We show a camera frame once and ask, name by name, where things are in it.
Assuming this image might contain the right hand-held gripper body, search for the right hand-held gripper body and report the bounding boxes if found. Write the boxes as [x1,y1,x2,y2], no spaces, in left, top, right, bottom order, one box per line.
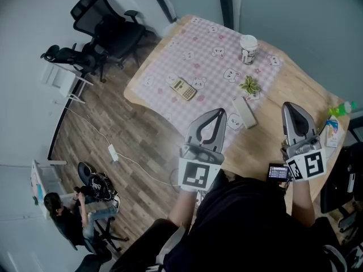
[280,134,327,183]

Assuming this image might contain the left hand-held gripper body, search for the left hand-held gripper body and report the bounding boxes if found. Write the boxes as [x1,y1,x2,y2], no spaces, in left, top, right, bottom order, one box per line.
[178,141,225,193]

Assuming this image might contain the white rectangular remote box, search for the white rectangular remote box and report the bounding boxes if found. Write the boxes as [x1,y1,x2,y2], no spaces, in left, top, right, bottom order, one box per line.
[231,96,258,130]

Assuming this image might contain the person's right forearm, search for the person's right forearm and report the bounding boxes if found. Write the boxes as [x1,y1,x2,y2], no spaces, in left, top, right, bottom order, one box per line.
[290,179,318,228]

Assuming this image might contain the person's left forearm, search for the person's left forearm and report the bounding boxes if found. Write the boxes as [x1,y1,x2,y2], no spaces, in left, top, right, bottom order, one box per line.
[166,189,200,232]

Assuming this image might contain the white carton box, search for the white carton box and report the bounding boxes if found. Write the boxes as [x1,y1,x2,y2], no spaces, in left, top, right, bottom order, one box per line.
[318,114,344,149]

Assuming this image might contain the small black screen device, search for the small black screen device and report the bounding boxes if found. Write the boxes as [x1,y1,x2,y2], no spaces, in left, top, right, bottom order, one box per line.
[267,163,293,184]

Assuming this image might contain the black swivel chair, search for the black swivel chair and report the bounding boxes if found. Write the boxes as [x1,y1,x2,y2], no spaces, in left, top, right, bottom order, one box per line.
[319,142,363,235]

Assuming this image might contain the green plastic bottle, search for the green plastic bottle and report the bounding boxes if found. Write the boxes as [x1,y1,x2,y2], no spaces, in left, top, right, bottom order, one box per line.
[328,101,358,117]

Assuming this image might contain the beige calculator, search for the beige calculator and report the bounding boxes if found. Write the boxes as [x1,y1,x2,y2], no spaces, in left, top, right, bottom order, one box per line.
[170,77,198,102]

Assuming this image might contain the green leafy ornament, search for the green leafy ornament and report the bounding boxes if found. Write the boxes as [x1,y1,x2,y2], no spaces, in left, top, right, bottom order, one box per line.
[238,75,260,94]

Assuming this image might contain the person's black clothing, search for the person's black clothing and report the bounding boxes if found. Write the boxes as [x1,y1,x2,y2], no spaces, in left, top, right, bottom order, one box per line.
[109,176,343,272]

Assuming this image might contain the pink checked tablecloth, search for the pink checked tablecloth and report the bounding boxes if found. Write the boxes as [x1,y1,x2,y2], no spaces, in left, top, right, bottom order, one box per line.
[134,16,284,154]

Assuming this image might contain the patterned cup with white lid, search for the patterned cup with white lid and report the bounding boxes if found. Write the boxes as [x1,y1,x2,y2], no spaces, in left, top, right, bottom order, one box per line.
[239,34,259,66]

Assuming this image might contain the white power strip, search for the white power strip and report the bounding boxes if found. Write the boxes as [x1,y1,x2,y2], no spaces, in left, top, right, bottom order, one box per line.
[108,143,120,163]

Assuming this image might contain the black and white backpack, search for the black and white backpack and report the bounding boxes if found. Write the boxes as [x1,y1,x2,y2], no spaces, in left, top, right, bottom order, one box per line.
[87,172,119,203]

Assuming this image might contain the black round stool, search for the black round stool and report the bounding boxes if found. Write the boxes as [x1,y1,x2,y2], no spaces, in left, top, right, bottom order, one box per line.
[77,161,98,187]

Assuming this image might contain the large black mesh office chair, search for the large black mesh office chair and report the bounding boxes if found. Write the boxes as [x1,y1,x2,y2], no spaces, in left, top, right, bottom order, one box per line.
[70,0,149,68]

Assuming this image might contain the small black office chair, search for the small black office chair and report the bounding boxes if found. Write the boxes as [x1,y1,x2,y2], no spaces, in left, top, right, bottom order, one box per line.
[40,42,109,84]

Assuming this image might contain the white side stand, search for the white side stand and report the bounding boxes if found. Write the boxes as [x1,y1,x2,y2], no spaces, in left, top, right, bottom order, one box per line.
[40,62,95,105]

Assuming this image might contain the white trolley cart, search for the white trolley cart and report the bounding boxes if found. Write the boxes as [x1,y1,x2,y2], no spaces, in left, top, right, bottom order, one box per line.
[29,158,69,221]

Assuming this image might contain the white power cable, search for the white power cable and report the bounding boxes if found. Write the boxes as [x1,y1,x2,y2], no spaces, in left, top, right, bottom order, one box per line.
[66,108,183,187]

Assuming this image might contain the black window frame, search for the black window frame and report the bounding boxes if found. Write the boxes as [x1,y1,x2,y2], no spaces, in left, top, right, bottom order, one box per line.
[145,0,242,31]

